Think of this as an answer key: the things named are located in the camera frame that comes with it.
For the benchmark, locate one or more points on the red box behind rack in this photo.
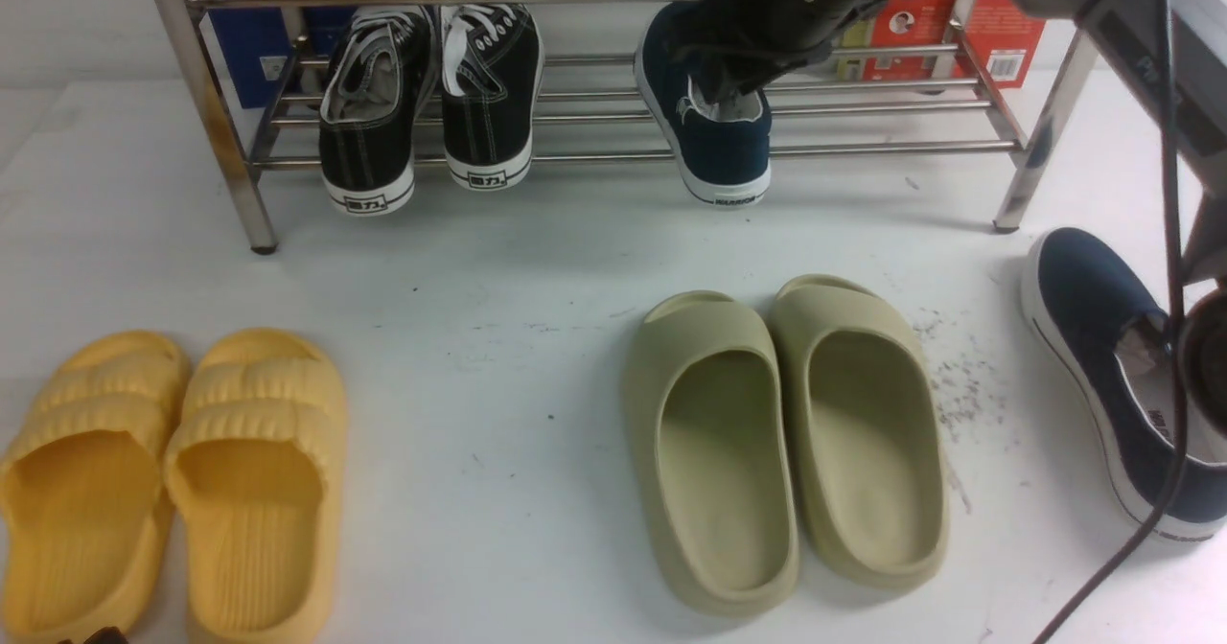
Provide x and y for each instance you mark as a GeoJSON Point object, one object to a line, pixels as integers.
{"type": "Point", "coordinates": [1004, 38]}

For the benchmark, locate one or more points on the olive slide sandal left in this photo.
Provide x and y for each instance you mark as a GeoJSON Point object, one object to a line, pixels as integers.
{"type": "Point", "coordinates": [703, 405]}

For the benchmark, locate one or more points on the yellow slide sandal right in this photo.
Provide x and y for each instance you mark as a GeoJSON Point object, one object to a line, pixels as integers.
{"type": "Point", "coordinates": [255, 469]}

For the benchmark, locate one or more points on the yellow slide sandal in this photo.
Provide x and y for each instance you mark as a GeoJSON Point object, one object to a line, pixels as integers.
{"type": "Point", "coordinates": [84, 501]}
{"type": "Point", "coordinates": [255, 469]}

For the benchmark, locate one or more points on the olive slide sandal right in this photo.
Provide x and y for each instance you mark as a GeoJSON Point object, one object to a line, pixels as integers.
{"type": "Point", "coordinates": [862, 432]}

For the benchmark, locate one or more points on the yellow slide sandal left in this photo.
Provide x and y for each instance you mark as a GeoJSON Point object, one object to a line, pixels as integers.
{"type": "Point", "coordinates": [84, 501]}

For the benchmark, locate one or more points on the black canvas sneaker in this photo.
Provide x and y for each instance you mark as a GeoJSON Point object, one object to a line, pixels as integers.
{"type": "Point", "coordinates": [492, 67]}
{"type": "Point", "coordinates": [381, 74]}

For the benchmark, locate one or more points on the black canvas sneaker left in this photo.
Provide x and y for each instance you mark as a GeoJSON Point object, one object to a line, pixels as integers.
{"type": "Point", "coordinates": [381, 74]}

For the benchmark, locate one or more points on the olive slide sandal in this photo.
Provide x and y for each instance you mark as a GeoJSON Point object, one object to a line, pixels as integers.
{"type": "Point", "coordinates": [703, 405]}
{"type": "Point", "coordinates": [862, 432]}

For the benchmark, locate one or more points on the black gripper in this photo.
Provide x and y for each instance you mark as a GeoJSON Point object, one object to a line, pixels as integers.
{"type": "Point", "coordinates": [734, 47]}

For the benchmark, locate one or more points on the black canvas sneaker right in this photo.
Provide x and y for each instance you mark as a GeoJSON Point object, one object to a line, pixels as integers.
{"type": "Point", "coordinates": [492, 67]}

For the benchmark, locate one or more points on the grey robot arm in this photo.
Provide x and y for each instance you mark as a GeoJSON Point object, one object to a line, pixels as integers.
{"type": "Point", "coordinates": [1169, 53]}

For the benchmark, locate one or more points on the blue box behind rack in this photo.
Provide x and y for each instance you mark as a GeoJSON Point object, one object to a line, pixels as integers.
{"type": "Point", "coordinates": [256, 44]}

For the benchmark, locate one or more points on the navy canvas shoe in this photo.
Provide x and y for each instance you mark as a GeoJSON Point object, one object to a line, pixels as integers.
{"type": "Point", "coordinates": [722, 149]}
{"type": "Point", "coordinates": [1112, 337]}

